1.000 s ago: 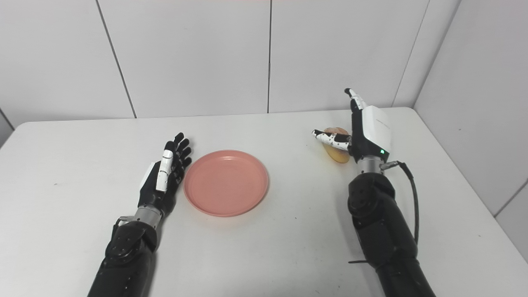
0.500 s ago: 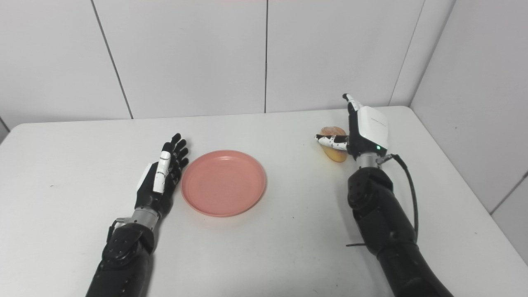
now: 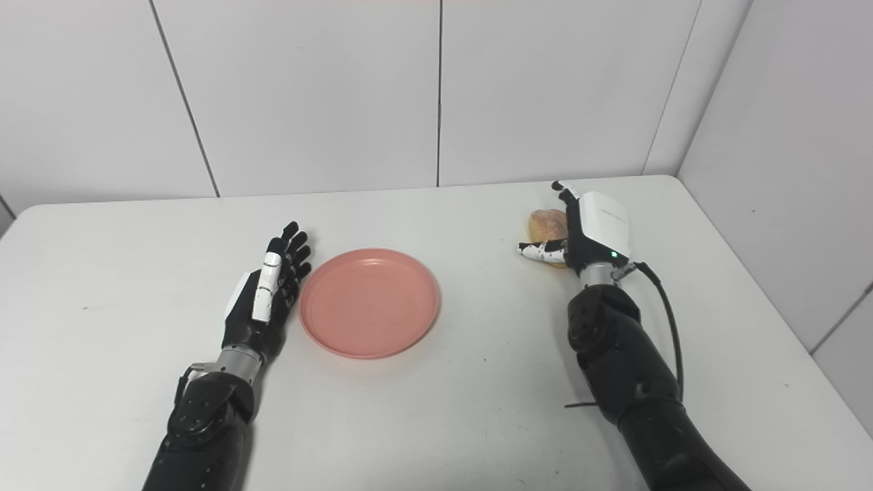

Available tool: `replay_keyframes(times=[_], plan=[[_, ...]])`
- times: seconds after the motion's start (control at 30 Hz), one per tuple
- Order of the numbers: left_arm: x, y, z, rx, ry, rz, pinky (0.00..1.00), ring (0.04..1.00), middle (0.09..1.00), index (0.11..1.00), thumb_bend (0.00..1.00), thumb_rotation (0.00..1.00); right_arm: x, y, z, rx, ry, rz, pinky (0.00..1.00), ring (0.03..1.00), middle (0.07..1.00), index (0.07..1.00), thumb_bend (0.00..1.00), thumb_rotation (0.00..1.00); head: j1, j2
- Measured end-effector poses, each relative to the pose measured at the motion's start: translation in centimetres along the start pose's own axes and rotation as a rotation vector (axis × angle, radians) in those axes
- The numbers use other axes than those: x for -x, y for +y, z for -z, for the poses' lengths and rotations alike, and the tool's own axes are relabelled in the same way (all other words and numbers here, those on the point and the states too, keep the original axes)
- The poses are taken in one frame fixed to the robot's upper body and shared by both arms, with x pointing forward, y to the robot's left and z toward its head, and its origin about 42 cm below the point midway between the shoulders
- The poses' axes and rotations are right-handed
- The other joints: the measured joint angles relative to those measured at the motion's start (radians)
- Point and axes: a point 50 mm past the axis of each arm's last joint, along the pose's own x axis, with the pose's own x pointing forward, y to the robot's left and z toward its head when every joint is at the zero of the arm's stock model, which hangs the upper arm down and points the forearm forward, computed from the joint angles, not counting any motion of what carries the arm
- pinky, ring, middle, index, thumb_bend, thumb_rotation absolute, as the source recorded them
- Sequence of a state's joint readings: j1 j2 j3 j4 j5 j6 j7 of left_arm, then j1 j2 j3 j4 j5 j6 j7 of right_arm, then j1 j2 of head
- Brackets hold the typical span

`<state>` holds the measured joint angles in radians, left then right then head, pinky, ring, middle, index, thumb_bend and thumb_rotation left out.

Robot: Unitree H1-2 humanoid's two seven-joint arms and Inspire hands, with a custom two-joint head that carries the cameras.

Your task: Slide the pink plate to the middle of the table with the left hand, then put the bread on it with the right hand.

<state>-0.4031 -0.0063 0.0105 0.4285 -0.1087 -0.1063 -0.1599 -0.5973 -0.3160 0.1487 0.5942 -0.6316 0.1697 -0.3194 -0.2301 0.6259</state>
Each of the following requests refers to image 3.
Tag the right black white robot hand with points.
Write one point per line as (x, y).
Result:
(593, 228)

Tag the golden bread roll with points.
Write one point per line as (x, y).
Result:
(548, 226)

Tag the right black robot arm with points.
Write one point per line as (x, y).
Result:
(641, 382)

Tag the pink round plate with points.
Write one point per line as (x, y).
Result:
(369, 302)

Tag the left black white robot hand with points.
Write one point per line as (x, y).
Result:
(266, 300)

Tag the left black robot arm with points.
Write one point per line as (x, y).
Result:
(204, 429)

